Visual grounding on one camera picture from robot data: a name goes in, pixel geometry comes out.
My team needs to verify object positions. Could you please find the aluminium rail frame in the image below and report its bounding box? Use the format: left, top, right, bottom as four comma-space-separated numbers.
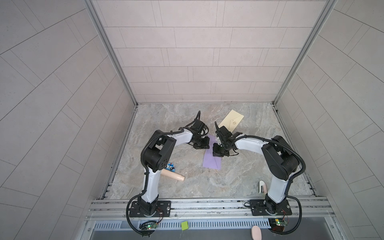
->
86, 196, 335, 221

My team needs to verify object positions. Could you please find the yellow envelope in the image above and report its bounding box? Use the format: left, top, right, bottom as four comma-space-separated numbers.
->
218, 110, 244, 132

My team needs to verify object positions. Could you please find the right circuit board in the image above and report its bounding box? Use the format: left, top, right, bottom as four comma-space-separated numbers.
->
269, 219, 289, 233

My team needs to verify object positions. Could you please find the white pink stapler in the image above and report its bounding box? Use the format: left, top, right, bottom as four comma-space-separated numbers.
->
259, 181, 268, 195

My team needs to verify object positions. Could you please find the pink oval eraser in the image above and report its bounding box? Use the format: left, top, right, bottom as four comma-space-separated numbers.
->
251, 226, 262, 240

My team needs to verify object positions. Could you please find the blue toy car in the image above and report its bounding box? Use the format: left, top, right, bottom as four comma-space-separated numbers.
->
166, 163, 175, 172

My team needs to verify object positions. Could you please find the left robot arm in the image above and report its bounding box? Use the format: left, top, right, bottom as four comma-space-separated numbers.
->
133, 119, 210, 216

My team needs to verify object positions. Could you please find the green sticky note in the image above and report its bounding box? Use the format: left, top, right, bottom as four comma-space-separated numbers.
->
181, 221, 189, 231

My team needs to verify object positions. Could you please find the circuit board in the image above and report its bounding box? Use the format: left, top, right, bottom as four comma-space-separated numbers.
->
269, 219, 289, 233
140, 221, 159, 231

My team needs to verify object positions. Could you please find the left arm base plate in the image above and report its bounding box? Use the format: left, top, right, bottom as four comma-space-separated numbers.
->
129, 201, 172, 218

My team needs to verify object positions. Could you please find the purple paper sheet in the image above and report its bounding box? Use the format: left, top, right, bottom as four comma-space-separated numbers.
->
203, 135, 222, 170

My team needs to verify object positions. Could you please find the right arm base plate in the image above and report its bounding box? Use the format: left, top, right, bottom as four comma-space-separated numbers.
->
244, 199, 292, 216

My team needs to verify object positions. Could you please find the left circuit board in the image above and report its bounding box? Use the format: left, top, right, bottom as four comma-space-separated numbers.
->
140, 221, 159, 231

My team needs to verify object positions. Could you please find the beige wooden rolling pin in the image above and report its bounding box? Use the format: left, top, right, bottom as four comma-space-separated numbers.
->
161, 169, 185, 182

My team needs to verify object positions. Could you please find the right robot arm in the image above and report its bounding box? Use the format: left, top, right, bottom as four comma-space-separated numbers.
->
213, 126, 306, 215

